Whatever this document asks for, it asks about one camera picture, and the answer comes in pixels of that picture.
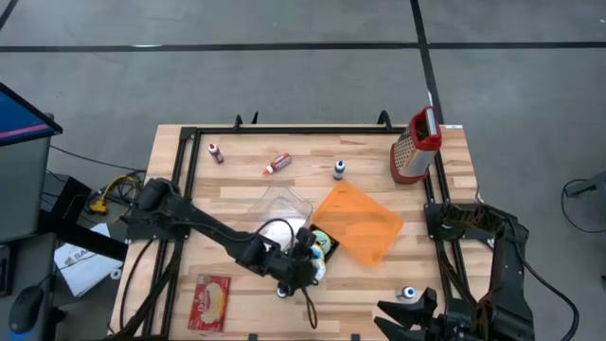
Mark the yellow cable connector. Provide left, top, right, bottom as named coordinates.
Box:
left=89, top=174, right=136, bottom=217

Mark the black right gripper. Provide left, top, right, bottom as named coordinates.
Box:
left=372, top=287, right=479, bottom=341

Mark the black metal stand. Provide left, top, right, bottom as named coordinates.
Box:
left=40, top=172, right=130, bottom=262

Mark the grey computer desk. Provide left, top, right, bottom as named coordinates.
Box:
left=0, top=231, right=58, bottom=341

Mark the black aluminium table frame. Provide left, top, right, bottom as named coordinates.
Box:
left=111, top=123, right=517, bottom=341

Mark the red bottle orange cap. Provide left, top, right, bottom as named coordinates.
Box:
left=262, top=153, right=293, bottom=177

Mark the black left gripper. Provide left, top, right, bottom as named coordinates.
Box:
left=267, top=226, right=319, bottom=293

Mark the computer monitor blue screen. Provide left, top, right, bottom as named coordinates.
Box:
left=0, top=82, right=64, bottom=243

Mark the white printed paper bag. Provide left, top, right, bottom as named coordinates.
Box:
left=53, top=222, right=125, bottom=298

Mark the red popcorn bag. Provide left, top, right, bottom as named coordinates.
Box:
left=187, top=273, right=232, bottom=333

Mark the red steel box grater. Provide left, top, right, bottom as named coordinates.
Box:
left=389, top=105, right=443, bottom=186

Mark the black computer mouse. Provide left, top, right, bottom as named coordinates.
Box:
left=8, top=285, right=45, bottom=335

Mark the black mesh tray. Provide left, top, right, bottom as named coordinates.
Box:
left=310, top=223, right=341, bottom=266

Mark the clear plastic container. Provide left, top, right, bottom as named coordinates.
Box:
left=231, top=185, right=314, bottom=252

